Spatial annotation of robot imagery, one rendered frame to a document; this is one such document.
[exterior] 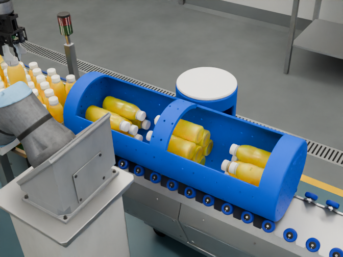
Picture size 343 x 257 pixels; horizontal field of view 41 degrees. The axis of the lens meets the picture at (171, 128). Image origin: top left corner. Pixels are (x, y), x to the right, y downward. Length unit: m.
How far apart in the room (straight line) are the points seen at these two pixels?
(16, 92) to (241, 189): 0.73
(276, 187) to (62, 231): 0.64
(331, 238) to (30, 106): 1.04
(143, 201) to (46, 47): 3.30
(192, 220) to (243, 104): 2.21
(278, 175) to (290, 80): 2.83
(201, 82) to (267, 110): 1.72
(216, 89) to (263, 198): 0.76
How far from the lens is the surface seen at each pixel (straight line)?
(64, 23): 2.31
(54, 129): 1.32
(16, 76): 1.88
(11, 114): 1.33
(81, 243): 1.42
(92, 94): 1.90
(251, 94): 3.95
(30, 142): 1.33
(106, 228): 1.49
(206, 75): 2.16
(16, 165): 2.13
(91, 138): 1.30
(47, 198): 1.35
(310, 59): 4.56
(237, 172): 1.52
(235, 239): 1.66
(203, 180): 1.52
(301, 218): 1.67
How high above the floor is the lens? 2.15
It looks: 37 degrees down
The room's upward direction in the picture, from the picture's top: 2 degrees counter-clockwise
